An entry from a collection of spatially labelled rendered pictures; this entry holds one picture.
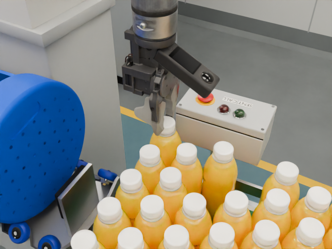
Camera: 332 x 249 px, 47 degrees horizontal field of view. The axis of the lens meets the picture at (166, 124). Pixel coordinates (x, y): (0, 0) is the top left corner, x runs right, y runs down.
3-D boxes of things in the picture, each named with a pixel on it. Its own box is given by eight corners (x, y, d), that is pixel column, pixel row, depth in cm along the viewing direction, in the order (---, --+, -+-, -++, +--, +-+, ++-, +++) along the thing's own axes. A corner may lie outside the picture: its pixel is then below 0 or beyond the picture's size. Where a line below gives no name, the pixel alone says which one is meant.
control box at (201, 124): (191, 115, 96) (193, 81, 89) (269, 139, 89) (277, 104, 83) (174, 139, 89) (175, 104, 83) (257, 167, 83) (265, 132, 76)
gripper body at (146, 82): (142, 73, 76) (140, 17, 68) (181, 84, 73) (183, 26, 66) (122, 93, 71) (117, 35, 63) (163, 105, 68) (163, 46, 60)
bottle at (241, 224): (244, 277, 74) (260, 222, 62) (208, 277, 74) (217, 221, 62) (239, 245, 80) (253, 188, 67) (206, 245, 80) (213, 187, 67)
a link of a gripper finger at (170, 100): (154, 105, 82) (149, 74, 75) (179, 113, 80) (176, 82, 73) (147, 115, 81) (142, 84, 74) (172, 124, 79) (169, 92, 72)
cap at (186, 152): (186, 165, 72) (187, 159, 71) (172, 155, 74) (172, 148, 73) (200, 155, 74) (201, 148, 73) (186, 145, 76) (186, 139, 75)
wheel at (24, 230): (16, 216, 76) (9, 218, 74) (33, 224, 75) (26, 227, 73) (11, 236, 76) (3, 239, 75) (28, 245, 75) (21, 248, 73)
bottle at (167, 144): (179, 174, 92) (181, 115, 80) (181, 197, 87) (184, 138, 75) (150, 175, 92) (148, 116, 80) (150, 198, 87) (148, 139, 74)
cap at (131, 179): (122, 174, 70) (121, 167, 69) (143, 174, 70) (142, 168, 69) (118, 190, 67) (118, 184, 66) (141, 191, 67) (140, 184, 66)
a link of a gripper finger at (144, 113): (137, 127, 78) (139, 87, 73) (163, 136, 76) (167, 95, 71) (130, 135, 75) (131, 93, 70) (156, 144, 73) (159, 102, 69)
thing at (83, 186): (90, 198, 85) (82, 159, 77) (99, 202, 84) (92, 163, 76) (62, 232, 78) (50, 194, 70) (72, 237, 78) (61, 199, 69)
